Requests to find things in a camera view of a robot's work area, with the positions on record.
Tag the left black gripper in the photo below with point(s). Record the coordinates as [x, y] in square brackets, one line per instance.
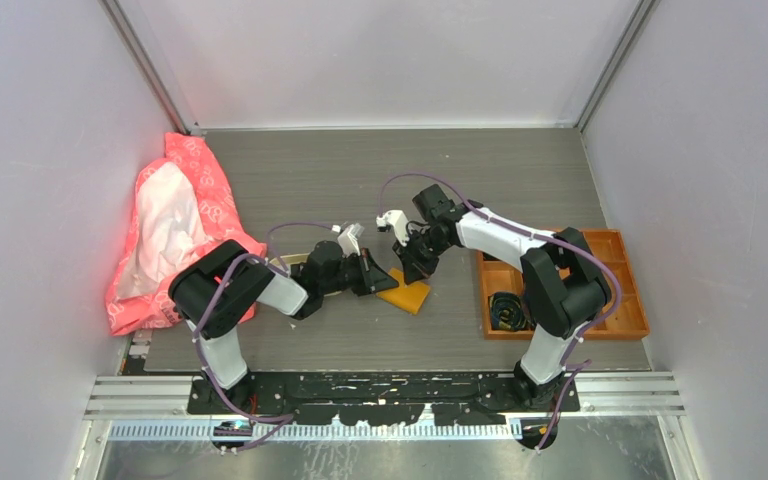
[373, 278]

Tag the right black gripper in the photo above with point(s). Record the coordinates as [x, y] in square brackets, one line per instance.
[415, 269]

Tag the orange leather card holder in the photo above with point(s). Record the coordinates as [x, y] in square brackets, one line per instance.
[407, 297]

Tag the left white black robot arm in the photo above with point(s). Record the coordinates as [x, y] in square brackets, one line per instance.
[213, 294]

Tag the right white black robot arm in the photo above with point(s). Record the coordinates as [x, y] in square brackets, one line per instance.
[565, 287]

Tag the beige oval card tray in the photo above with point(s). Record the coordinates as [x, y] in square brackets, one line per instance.
[284, 262]

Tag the rolled dark belt left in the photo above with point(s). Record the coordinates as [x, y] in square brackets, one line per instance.
[506, 312]

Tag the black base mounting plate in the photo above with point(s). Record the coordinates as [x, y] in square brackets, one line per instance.
[389, 398]

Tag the pink white crumpled cloth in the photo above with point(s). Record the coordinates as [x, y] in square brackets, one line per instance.
[183, 208]

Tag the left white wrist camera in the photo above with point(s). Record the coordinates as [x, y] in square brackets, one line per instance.
[348, 236]

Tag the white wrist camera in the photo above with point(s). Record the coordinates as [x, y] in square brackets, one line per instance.
[396, 222]
[348, 236]

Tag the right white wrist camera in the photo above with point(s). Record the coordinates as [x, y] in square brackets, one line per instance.
[396, 222]

